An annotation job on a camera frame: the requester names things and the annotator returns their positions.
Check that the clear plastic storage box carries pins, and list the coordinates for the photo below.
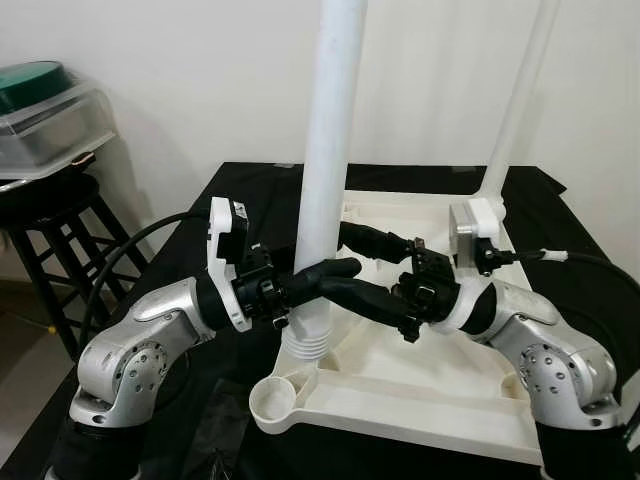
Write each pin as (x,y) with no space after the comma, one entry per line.
(50,135)

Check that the green pot lid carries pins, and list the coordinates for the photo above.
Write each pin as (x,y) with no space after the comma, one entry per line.
(30,85)

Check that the black tablecloth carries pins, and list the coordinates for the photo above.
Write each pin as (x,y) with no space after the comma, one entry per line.
(200,200)

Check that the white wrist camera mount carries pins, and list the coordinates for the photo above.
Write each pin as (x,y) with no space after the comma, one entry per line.
(225,230)
(478,218)

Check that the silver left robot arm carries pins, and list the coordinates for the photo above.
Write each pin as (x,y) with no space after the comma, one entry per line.
(140,350)

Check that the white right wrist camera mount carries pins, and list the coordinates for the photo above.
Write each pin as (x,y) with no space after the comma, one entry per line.
(478,218)

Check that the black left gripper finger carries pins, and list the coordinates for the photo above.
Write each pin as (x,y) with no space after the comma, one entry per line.
(325,278)

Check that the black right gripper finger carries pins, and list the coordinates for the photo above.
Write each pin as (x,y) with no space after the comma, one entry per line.
(385,308)
(378,242)

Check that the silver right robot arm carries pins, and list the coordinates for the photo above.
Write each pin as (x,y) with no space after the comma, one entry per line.
(550,360)

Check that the black round stool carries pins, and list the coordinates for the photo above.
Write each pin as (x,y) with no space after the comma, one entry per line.
(50,200)

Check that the white plastic table top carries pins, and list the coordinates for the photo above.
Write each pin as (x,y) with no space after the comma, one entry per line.
(420,390)

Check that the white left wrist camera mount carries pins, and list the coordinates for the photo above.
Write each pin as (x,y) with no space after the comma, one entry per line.
(225,230)

